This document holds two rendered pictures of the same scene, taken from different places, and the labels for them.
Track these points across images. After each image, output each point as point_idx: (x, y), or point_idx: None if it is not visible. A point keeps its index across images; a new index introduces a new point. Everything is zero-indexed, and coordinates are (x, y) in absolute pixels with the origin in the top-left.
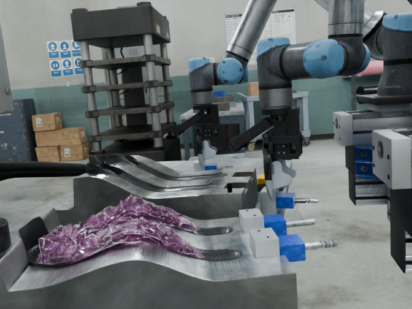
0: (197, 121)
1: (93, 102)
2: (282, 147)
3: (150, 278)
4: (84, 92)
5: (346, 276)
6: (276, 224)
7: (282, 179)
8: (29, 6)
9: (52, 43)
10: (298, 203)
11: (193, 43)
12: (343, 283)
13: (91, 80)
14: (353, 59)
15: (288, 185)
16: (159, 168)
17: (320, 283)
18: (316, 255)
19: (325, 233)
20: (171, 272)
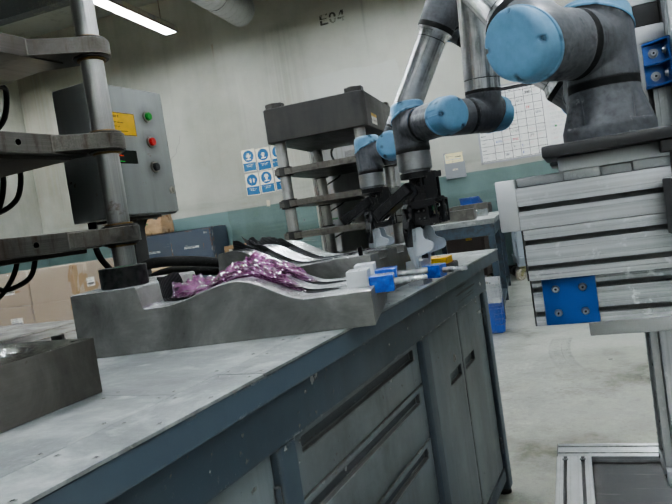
0: (367, 207)
1: (294, 220)
2: (423, 212)
3: (249, 296)
4: (283, 208)
5: (615, 422)
6: (386, 271)
7: (424, 246)
8: (218, 108)
9: (247, 152)
10: (573, 341)
11: None
12: (607, 430)
13: (291, 191)
14: (487, 113)
15: (430, 251)
16: (311, 250)
17: (575, 430)
18: (579, 399)
19: (601, 374)
20: (266, 291)
